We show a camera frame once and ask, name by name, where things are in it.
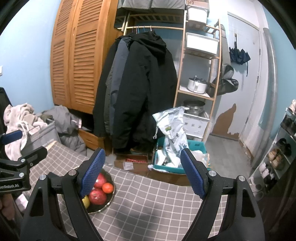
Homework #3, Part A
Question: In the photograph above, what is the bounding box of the dark grey jacket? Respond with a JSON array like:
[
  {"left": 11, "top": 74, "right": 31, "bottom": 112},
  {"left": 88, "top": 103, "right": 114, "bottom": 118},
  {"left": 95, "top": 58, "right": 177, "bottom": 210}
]
[{"left": 92, "top": 35, "right": 134, "bottom": 137}]

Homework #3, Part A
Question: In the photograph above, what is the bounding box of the small white storage box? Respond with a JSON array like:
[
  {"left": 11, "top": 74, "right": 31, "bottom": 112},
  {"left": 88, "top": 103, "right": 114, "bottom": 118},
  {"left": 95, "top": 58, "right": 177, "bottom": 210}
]
[{"left": 187, "top": 5, "right": 207, "bottom": 24}]

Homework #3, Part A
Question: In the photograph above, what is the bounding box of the beige fleece blanket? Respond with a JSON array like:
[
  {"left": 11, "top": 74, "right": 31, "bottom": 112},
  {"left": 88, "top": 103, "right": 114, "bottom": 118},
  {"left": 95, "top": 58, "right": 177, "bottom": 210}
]
[{"left": 4, "top": 103, "right": 48, "bottom": 163}]

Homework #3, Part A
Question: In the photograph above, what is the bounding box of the grey fabric storage box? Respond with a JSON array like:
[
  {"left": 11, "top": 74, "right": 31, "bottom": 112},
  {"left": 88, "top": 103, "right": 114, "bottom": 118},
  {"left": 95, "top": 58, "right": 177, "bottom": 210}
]
[
  {"left": 151, "top": 0, "right": 186, "bottom": 11},
  {"left": 118, "top": 0, "right": 152, "bottom": 10}
]

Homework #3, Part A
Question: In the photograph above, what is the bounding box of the grey fabric storage bag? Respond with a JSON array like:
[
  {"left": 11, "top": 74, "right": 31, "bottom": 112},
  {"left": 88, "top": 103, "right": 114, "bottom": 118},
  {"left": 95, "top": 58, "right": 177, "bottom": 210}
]
[{"left": 21, "top": 120, "right": 62, "bottom": 153}]

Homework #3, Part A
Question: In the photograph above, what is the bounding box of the wooden louvred wardrobe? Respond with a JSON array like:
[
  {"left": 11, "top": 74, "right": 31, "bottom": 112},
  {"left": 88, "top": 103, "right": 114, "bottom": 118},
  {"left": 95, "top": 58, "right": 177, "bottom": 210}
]
[{"left": 50, "top": 0, "right": 118, "bottom": 114}]

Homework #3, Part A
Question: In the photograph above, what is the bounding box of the dark green glass plate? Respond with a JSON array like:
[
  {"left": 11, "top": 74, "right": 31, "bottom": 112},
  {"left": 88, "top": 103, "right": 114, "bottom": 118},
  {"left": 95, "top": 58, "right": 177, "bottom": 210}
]
[{"left": 86, "top": 168, "right": 115, "bottom": 214}]

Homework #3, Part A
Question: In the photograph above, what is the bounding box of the clear plastic bag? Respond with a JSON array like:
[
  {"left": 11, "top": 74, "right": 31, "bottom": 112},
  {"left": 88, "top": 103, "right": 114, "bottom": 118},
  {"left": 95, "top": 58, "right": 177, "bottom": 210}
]
[{"left": 192, "top": 149, "right": 210, "bottom": 167}]

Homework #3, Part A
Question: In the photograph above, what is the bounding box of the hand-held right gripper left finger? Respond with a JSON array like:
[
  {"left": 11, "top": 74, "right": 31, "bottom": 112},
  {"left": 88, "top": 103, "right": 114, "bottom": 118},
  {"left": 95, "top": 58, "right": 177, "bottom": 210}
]
[{"left": 20, "top": 148, "right": 106, "bottom": 241}]

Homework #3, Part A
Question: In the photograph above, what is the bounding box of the white pot with lid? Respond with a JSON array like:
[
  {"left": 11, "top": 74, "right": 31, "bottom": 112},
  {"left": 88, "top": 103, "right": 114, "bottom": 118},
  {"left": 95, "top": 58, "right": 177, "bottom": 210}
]
[{"left": 187, "top": 75, "right": 208, "bottom": 94}]

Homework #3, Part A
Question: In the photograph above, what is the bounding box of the white perforated drawer box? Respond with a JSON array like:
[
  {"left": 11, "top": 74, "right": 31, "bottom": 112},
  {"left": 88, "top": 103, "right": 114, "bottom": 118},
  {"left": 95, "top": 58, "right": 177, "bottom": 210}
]
[{"left": 183, "top": 113, "right": 210, "bottom": 139}]

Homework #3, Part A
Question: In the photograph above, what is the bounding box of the flat cardboard box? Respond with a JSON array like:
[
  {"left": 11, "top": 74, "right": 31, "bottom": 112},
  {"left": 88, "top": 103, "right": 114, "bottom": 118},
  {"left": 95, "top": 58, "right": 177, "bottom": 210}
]
[{"left": 114, "top": 153, "right": 149, "bottom": 176}]

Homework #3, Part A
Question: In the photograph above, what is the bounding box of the dark blue umbrella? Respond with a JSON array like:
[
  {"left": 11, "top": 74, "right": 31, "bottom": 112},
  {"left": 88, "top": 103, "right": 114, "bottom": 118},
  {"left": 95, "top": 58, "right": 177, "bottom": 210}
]
[{"left": 229, "top": 34, "right": 251, "bottom": 77}]

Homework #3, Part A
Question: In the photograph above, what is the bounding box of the person's left hand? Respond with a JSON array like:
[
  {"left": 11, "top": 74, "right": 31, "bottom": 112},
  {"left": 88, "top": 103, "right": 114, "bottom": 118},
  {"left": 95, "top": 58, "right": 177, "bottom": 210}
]
[{"left": 0, "top": 193, "right": 16, "bottom": 220}]

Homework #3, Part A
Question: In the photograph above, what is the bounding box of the steel steamer pot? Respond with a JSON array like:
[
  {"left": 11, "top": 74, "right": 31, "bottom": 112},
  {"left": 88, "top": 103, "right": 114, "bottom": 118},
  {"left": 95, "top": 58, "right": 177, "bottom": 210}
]
[{"left": 183, "top": 100, "right": 206, "bottom": 115}]

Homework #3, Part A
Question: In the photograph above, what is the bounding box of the grey cap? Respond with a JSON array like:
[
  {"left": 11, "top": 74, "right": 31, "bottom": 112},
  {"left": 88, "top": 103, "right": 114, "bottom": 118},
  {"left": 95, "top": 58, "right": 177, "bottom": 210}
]
[{"left": 222, "top": 65, "right": 234, "bottom": 80}]

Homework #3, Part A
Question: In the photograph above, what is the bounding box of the wooden shelf rack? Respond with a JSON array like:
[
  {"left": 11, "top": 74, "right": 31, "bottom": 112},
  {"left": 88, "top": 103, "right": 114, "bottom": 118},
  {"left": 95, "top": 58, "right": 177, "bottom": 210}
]
[{"left": 173, "top": 19, "right": 221, "bottom": 142}]

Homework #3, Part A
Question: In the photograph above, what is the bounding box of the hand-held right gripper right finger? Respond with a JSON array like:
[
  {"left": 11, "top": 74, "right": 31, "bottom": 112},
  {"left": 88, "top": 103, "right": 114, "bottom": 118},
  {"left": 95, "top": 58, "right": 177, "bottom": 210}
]
[{"left": 180, "top": 148, "right": 264, "bottom": 241}]

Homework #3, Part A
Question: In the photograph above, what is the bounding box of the large white storage box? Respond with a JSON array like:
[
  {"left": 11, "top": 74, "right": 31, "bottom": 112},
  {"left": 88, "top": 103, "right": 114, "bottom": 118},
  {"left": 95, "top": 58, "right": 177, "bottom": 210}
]
[{"left": 186, "top": 32, "right": 220, "bottom": 56}]

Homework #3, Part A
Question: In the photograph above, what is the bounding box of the wooden clothes rack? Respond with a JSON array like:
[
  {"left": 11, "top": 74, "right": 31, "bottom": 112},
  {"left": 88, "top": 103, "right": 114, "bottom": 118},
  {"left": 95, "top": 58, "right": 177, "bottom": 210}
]
[{"left": 114, "top": 13, "right": 188, "bottom": 35}]

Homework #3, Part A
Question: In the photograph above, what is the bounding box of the white printed rice bag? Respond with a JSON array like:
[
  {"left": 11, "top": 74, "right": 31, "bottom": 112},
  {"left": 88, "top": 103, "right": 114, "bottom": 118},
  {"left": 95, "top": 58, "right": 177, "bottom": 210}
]
[{"left": 153, "top": 107, "right": 188, "bottom": 167}]

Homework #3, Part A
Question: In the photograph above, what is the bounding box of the black hooded coat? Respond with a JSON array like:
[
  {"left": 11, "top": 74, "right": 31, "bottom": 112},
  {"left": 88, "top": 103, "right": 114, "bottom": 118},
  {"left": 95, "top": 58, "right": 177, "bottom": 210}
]
[{"left": 111, "top": 30, "right": 177, "bottom": 149}]

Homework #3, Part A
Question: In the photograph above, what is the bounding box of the teal plastic crate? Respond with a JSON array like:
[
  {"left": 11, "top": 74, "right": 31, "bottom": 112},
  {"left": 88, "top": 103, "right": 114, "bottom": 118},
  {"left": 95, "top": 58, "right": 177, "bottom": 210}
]
[{"left": 152, "top": 138, "right": 207, "bottom": 174}]

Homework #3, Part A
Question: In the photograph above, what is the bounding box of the red apple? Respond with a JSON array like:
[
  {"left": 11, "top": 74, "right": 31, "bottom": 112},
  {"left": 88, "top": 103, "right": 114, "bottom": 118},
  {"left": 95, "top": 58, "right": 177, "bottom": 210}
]
[
  {"left": 89, "top": 188, "right": 107, "bottom": 205},
  {"left": 94, "top": 173, "right": 108, "bottom": 189}
]

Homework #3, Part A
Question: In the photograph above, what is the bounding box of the pale door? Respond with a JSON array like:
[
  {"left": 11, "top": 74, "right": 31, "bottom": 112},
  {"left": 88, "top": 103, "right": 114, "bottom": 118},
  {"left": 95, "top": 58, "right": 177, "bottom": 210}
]
[{"left": 208, "top": 13, "right": 261, "bottom": 142}]

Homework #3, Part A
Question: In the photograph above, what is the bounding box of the white shoe rack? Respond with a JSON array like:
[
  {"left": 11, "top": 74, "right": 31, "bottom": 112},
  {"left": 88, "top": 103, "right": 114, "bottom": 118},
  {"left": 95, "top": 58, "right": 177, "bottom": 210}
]
[{"left": 248, "top": 111, "right": 296, "bottom": 202}]

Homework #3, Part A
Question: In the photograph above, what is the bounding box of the wooden drawer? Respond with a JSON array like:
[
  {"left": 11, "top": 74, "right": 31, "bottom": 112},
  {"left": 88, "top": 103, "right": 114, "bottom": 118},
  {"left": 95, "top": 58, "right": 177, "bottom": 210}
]
[{"left": 78, "top": 128, "right": 105, "bottom": 151}]

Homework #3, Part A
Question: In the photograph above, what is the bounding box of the small brown cardboard box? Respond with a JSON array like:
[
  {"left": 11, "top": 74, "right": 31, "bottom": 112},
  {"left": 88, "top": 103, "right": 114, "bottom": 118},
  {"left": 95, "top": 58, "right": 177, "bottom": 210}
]
[{"left": 186, "top": 0, "right": 210, "bottom": 6}]

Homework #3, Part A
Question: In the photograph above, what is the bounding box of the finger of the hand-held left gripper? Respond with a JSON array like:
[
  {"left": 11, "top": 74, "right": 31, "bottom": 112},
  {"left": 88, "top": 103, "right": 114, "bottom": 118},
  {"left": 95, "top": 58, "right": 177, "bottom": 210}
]
[
  {"left": 0, "top": 146, "right": 48, "bottom": 173},
  {"left": 0, "top": 130, "right": 23, "bottom": 146}
]

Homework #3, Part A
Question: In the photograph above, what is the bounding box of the grey checked tablecloth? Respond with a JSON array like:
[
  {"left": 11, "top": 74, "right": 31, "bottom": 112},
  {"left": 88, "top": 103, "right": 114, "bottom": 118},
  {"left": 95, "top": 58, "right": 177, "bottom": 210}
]
[{"left": 14, "top": 140, "right": 228, "bottom": 241}]

